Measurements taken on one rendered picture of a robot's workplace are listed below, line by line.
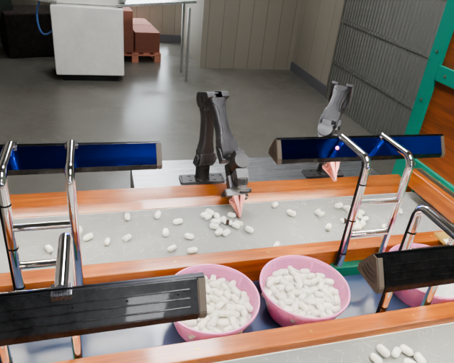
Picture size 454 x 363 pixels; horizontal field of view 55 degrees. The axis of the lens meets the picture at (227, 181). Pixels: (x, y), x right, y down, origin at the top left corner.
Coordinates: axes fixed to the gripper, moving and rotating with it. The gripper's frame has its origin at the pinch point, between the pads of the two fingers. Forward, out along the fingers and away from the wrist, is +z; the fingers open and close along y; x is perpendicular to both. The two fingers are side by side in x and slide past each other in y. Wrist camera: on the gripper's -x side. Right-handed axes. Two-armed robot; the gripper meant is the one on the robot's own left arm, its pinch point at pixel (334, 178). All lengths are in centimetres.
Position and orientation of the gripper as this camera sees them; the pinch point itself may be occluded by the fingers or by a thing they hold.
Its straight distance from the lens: 174.9
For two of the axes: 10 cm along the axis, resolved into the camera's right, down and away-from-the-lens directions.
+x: -2.4, 3.4, 9.1
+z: 1.4, 9.4, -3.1
